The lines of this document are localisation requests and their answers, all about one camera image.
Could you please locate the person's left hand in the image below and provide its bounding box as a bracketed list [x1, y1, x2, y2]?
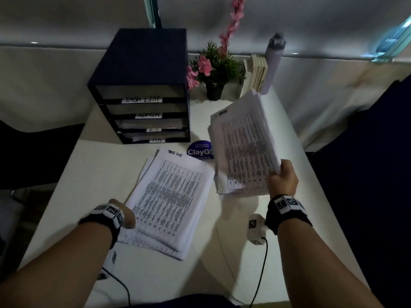
[109, 198, 137, 230]

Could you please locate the person's right hand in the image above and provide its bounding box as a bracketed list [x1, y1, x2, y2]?
[266, 159, 299, 200]

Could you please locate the navy blue drawer organizer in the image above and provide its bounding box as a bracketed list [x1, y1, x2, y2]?
[87, 28, 192, 145]

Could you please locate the person's right forearm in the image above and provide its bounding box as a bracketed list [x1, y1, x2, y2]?
[277, 218, 384, 308]

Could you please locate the person's left forearm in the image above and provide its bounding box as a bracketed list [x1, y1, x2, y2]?
[0, 222, 113, 308]

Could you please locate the person's dark blue clothing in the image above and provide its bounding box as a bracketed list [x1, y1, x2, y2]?
[128, 294, 241, 308]

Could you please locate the black left wristband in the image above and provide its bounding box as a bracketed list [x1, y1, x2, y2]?
[78, 203, 125, 250]

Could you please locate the black wristband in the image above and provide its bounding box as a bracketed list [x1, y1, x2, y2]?
[78, 203, 125, 250]
[265, 195, 313, 236]

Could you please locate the black right wristband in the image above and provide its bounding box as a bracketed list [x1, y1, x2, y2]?
[265, 195, 313, 236]

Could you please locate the round blue sticker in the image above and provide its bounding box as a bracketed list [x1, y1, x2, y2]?
[187, 140, 215, 161]

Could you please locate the black chair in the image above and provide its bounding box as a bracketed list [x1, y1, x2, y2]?
[0, 120, 86, 190]

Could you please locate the black plant pot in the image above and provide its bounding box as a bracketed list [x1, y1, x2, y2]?
[205, 82, 225, 101]

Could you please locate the grey water bottle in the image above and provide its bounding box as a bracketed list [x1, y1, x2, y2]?
[260, 32, 287, 95]

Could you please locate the green artificial plant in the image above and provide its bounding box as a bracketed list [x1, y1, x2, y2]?
[186, 41, 246, 91]

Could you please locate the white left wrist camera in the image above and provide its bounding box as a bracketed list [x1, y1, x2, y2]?
[96, 250, 118, 281]

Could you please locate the black camera cable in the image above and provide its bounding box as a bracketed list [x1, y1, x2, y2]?
[102, 267, 132, 307]
[249, 237, 269, 308]

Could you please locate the teal partition post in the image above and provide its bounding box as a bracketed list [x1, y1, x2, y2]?
[143, 0, 163, 29]
[372, 15, 411, 63]

